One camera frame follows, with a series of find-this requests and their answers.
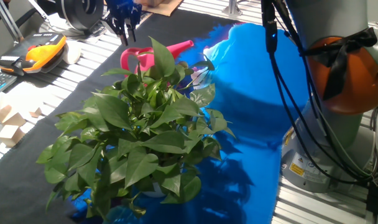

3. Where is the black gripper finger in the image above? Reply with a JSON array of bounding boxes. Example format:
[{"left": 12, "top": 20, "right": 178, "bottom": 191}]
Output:
[
  {"left": 114, "top": 20, "right": 129, "bottom": 47},
  {"left": 126, "top": 17, "right": 137, "bottom": 43}
]

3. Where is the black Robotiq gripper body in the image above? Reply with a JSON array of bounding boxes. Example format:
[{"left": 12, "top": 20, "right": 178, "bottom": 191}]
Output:
[{"left": 101, "top": 0, "right": 143, "bottom": 24}]

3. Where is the pink plastic watering can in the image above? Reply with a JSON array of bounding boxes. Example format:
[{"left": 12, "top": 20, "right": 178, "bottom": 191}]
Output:
[{"left": 119, "top": 39, "right": 195, "bottom": 75}]

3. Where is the green leafy pothos plant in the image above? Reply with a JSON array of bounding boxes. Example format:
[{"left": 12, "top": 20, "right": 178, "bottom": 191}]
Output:
[{"left": 35, "top": 36, "right": 236, "bottom": 218}]

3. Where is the white plant pot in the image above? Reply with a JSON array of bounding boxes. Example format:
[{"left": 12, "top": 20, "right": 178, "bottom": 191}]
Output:
[{"left": 141, "top": 182, "right": 167, "bottom": 198}]

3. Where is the brown cardboard box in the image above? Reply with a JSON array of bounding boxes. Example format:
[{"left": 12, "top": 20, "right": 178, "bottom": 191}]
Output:
[{"left": 136, "top": 0, "right": 165, "bottom": 7}]

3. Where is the white rounded object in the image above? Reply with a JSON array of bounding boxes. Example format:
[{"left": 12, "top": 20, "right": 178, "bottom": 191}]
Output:
[{"left": 62, "top": 40, "right": 83, "bottom": 65}]

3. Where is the orange black teach pendant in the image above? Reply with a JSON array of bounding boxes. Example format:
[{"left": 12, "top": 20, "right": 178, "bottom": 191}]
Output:
[{"left": 0, "top": 32, "right": 68, "bottom": 77}]

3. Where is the slanted aluminium strut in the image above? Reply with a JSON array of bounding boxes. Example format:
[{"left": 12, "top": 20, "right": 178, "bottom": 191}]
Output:
[{"left": 0, "top": 0, "right": 24, "bottom": 44}]

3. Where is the blue black printed cloth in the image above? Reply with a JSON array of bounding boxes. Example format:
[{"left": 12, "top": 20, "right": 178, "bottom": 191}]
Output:
[{"left": 0, "top": 8, "right": 311, "bottom": 224}]

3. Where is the large wooden block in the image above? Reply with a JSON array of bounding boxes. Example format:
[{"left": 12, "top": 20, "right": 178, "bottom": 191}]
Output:
[
  {"left": 0, "top": 105, "right": 27, "bottom": 127},
  {"left": 0, "top": 124, "right": 25, "bottom": 148}
]

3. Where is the black box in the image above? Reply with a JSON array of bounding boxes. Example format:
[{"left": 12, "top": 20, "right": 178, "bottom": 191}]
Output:
[{"left": 366, "top": 183, "right": 378, "bottom": 217}]

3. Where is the black ring shaped device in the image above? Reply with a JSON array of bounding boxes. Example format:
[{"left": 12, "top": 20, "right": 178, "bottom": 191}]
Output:
[{"left": 52, "top": 0, "right": 106, "bottom": 32}]

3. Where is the aluminium post with bracket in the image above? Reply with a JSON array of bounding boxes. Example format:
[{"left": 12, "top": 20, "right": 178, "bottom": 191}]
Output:
[{"left": 221, "top": 0, "right": 243, "bottom": 17}]

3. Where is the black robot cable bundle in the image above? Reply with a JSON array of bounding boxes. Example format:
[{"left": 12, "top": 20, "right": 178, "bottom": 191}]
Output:
[{"left": 260, "top": 0, "right": 378, "bottom": 186}]

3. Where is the black velcro strap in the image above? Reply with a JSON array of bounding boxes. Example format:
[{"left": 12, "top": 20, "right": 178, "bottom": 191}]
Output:
[{"left": 302, "top": 27, "right": 378, "bottom": 101}]

